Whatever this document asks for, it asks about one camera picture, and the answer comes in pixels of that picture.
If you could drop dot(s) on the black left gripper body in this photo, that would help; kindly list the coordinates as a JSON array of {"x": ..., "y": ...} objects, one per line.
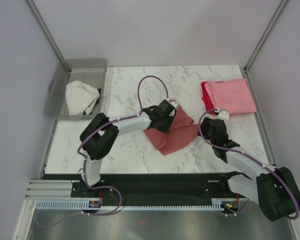
[{"x": 165, "y": 125}]

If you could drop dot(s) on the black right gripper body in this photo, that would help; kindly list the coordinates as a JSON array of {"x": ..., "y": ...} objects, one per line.
[{"x": 205, "y": 124}]

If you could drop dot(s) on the salmon red t-shirt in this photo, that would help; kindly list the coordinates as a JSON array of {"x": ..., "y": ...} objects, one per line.
[{"x": 182, "y": 132}]

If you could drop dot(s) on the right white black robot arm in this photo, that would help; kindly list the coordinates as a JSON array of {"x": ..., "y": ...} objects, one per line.
[{"x": 273, "y": 189}]

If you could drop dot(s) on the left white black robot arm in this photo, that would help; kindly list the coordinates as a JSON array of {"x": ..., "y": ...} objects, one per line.
[{"x": 98, "y": 138}]

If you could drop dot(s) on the magenta red folded t-shirt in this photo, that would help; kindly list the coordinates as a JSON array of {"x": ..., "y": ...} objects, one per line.
[{"x": 211, "y": 95}]

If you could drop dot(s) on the light pink folded t-shirt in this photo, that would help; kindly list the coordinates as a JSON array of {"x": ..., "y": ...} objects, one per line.
[{"x": 237, "y": 97}]

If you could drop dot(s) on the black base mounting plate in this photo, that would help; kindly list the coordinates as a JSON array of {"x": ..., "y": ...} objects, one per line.
[{"x": 172, "y": 188}]

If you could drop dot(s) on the white crumpled t-shirt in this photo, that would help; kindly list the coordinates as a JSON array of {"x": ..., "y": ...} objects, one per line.
[{"x": 76, "y": 93}]

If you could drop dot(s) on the grey transparent plastic bin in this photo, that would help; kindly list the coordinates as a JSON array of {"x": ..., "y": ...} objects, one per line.
[{"x": 91, "y": 71}]

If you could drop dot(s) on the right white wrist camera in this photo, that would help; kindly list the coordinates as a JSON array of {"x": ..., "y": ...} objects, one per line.
[{"x": 222, "y": 113}]

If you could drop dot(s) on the white slotted cable duct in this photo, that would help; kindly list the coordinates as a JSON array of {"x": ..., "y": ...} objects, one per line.
[{"x": 88, "y": 205}]

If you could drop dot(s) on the left aluminium frame post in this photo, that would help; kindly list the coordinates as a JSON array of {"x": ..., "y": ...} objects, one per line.
[{"x": 47, "y": 33}]

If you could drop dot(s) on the aluminium frame post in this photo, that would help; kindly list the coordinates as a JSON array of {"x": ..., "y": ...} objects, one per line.
[
  {"x": 266, "y": 33},
  {"x": 47, "y": 33}
]

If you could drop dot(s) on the aluminium rail profile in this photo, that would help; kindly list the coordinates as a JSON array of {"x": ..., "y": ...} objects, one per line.
[{"x": 49, "y": 190}]

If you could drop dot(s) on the right aluminium frame post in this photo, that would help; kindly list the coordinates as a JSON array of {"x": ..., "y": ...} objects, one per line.
[{"x": 266, "y": 33}]

